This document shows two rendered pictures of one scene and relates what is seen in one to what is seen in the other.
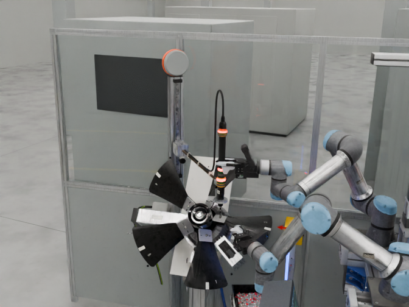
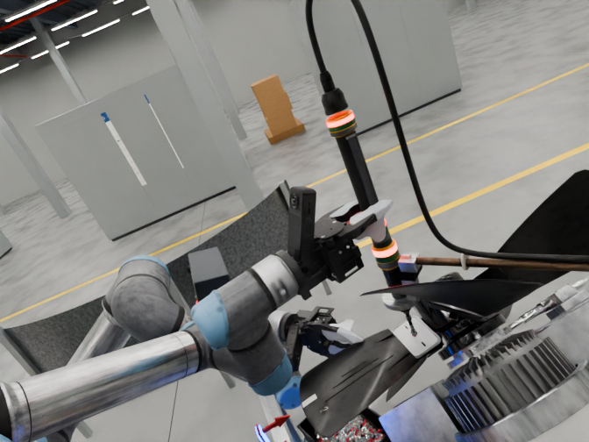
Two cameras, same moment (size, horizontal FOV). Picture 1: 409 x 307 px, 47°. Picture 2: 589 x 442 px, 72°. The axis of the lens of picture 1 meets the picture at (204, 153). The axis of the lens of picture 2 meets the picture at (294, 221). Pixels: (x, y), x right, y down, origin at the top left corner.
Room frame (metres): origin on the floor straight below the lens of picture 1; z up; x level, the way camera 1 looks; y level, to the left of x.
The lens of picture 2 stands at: (2.71, -0.45, 1.78)
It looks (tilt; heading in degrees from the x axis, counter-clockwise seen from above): 23 degrees down; 157
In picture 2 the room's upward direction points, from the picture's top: 24 degrees counter-clockwise
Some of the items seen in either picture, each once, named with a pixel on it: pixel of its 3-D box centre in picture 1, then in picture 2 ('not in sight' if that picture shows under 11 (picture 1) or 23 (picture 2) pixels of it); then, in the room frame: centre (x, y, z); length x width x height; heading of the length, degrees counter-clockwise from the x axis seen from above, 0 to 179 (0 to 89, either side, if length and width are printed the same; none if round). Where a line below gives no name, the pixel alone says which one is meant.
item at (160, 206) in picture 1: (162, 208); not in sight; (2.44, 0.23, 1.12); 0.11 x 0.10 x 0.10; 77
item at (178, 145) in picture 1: (180, 148); not in sight; (2.76, 0.15, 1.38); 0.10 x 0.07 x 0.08; 22
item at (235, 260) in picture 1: (229, 253); (428, 427); (2.20, -0.14, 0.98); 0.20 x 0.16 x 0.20; 167
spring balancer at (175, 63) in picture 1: (175, 63); not in sight; (2.85, 0.18, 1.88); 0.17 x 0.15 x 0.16; 77
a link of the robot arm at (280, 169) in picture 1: (280, 168); (233, 310); (2.17, -0.37, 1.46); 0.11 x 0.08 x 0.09; 87
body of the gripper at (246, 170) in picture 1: (246, 167); (318, 256); (2.18, -0.21, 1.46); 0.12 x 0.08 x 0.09; 87
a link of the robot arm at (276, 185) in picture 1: (280, 188); (253, 354); (2.15, -0.37, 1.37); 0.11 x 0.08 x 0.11; 23
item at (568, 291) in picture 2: not in sight; (560, 295); (2.27, 0.25, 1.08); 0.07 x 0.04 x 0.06; 87
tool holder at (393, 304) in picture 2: (220, 191); (400, 278); (2.19, -0.08, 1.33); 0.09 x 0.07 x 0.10; 22
